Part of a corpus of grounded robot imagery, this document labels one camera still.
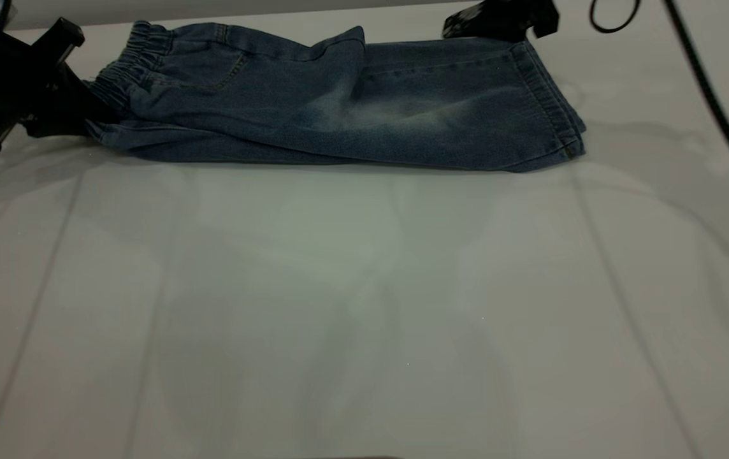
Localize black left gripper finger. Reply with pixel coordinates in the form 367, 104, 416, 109
27, 99, 88, 138
46, 64, 117, 122

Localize thin black cable loop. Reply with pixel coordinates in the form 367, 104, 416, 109
589, 0, 643, 34

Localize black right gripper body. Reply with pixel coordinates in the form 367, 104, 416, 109
466, 0, 559, 42

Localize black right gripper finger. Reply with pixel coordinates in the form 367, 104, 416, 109
442, 10, 493, 39

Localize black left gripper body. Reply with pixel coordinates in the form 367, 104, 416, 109
0, 18, 85, 155

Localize blue denim shorts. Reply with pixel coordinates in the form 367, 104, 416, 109
84, 20, 588, 174

